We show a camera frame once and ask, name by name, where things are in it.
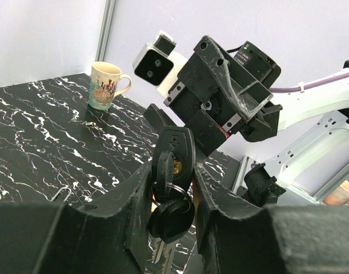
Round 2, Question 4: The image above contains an orange black padlock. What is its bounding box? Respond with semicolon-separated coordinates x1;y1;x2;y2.
152;126;195;203

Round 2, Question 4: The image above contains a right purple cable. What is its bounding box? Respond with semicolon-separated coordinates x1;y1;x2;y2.
270;70;349;94

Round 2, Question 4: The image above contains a cream seashell mug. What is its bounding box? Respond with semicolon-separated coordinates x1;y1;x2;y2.
89;61;132;110

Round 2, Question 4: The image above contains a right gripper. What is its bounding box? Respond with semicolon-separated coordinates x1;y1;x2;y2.
144;35;282;163

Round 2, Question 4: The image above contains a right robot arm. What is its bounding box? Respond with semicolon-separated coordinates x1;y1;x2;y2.
134;32;349;206

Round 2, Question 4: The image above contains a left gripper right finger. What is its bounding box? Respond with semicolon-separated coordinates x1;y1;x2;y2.
193;164;349;273

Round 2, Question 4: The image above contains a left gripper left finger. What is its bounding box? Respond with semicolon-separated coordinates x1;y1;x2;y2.
0;162;151;273

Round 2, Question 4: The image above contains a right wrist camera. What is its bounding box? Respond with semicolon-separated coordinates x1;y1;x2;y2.
133;30;188;98

